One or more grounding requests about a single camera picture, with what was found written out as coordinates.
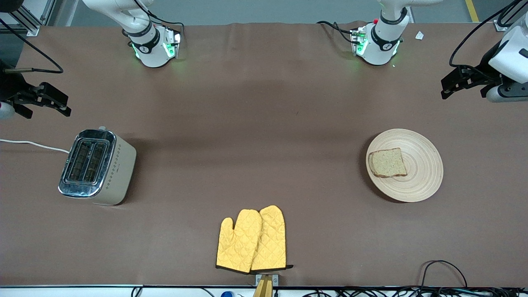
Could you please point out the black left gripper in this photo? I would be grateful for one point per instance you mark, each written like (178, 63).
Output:
(486, 72)

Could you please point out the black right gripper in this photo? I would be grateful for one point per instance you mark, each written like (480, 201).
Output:
(9, 87)

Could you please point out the round wooden plate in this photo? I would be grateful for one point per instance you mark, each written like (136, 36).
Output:
(420, 165)

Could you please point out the brown bread slice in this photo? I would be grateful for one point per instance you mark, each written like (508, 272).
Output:
(387, 163)

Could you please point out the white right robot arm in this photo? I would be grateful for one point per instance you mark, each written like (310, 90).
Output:
(140, 16)

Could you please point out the cream and chrome toaster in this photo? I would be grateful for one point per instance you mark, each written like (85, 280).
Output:
(119, 173)

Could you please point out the metal mounting plate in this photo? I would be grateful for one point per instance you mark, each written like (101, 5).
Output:
(275, 279)

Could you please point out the small white paper scrap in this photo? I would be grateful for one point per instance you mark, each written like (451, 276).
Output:
(419, 35)

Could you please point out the brown table cover mat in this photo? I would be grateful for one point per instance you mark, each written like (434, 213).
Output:
(264, 123)

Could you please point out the yellow quilted oven mitt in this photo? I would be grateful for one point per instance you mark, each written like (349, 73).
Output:
(272, 235)
(239, 243)

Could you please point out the blue round cap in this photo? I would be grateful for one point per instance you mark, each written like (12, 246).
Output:
(227, 294)

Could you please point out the aluminium frame foot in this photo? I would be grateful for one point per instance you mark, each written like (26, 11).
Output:
(501, 26)

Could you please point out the aluminium frame profile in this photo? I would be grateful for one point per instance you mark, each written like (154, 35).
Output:
(31, 28)

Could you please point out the right arm base connector bracket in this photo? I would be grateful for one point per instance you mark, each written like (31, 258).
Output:
(177, 45)

